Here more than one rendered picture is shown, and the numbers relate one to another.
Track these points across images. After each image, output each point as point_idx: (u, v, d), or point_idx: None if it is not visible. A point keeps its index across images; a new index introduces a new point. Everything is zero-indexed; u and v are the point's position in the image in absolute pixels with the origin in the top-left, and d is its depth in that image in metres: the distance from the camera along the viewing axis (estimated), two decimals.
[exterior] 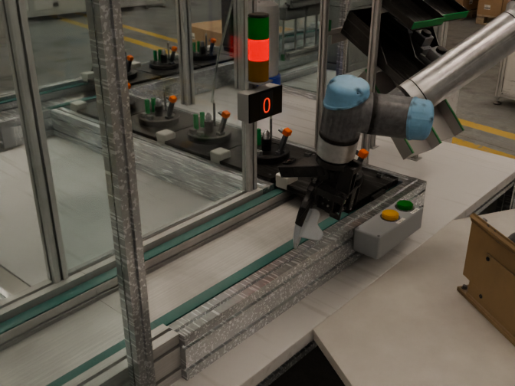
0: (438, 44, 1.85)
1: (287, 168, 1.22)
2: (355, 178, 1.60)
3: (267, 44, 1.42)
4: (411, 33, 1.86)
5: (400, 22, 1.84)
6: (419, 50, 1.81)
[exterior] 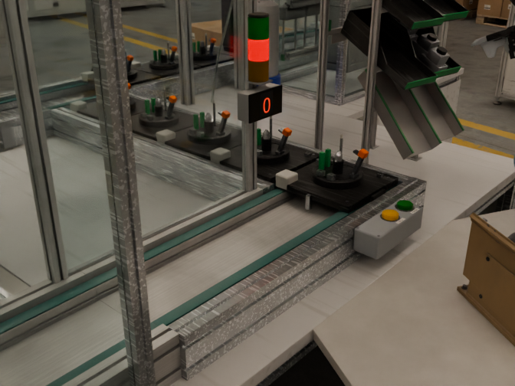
0: (438, 44, 1.85)
1: None
2: (355, 178, 1.60)
3: (267, 44, 1.42)
4: (417, 37, 1.85)
5: (405, 27, 1.83)
6: (425, 55, 1.80)
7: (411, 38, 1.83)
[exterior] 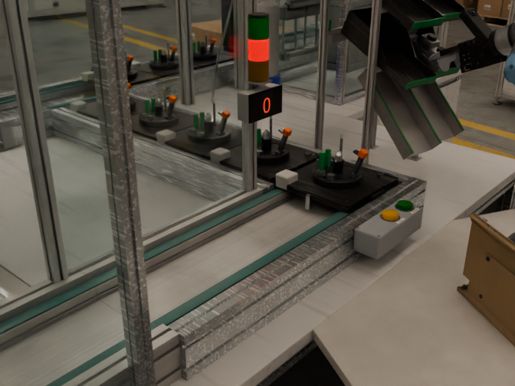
0: (438, 44, 1.85)
1: (467, 17, 1.64)
2: (355, 178, 1.60)
3: (267, 44, 1.42)
4: (417, 37, 1.85)
5: (405, 27, 1.83)
6: (425, 55, 1.80)
7: (411, 38, 1.83)
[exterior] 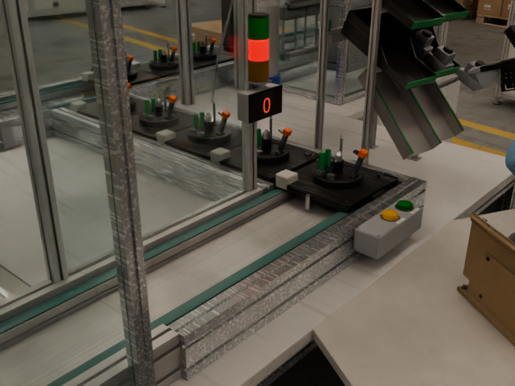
0: (438, 44, 1.85)
1: (514, 34, 1.57)
2: (355, 178, 1.60)
3: (267, 44, 1.42)
4: (432, 48, 1.82)
5: (421, 39, 1.80)
6: (441, 67, 1.77)
7: (428, 50, 1.81)
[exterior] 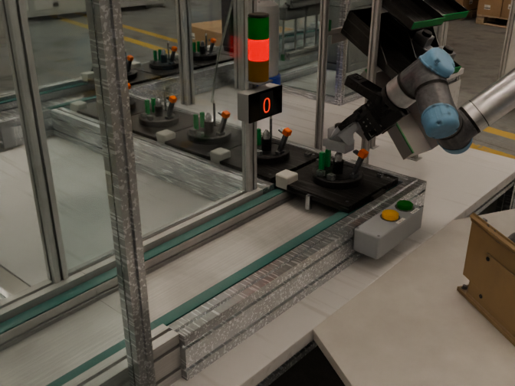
0: (438, 44, 1.85)
1: (353, 82, 1.49)
2: (355, 178, 1.60)
3: (267, 44, 1.42)
4: (432, 48, 1.82)
5: (421, 39, 1.80)
6: None
7: (428, 50, 1.81)
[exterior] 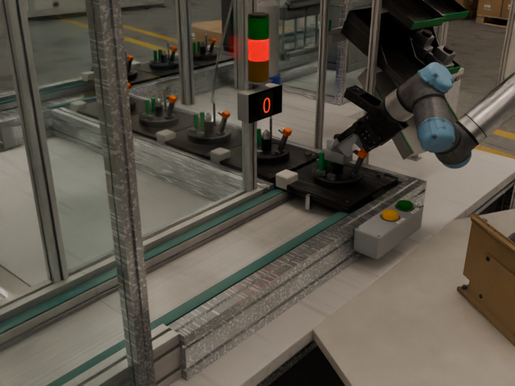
0: (438, 44, 1.85)
1: (352, 94, 1.51)
2: (355, 178, 1.60)
3: (267, 44, 1.42)
4: (432, 48, 1.82)
5: (421, 39, 1.80)
6: None
7: (428, 50, 1.81)
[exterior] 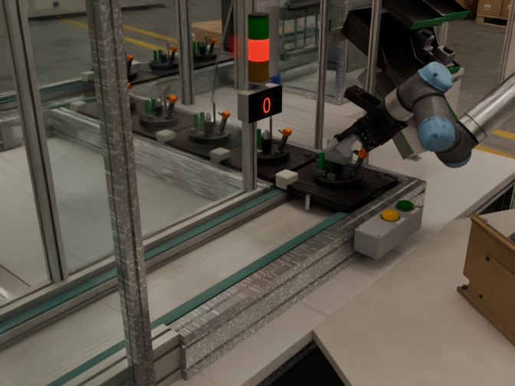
0: (438, 44, 1.85)
1: (352, 94, 1.51)
2: (355, 178, 1.60)
3: (267, 44, 1.42)
4: (432, 48, 1.82)
5: (421, 39, 1.80)
6: None
7: (428, 50, 1.81)
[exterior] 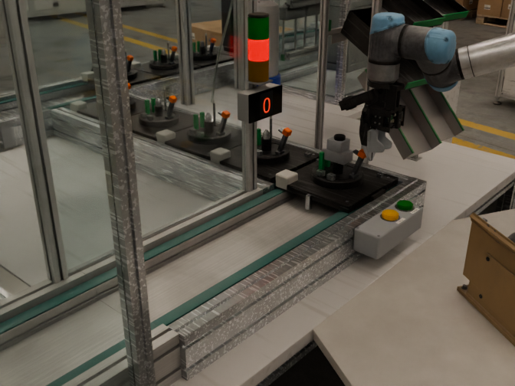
0: None
1: (345, 100, 1.53)
2: (355, 178, 1.60)
3: (267, 44, 1.42)
4: None
5: None
6: None
7: None
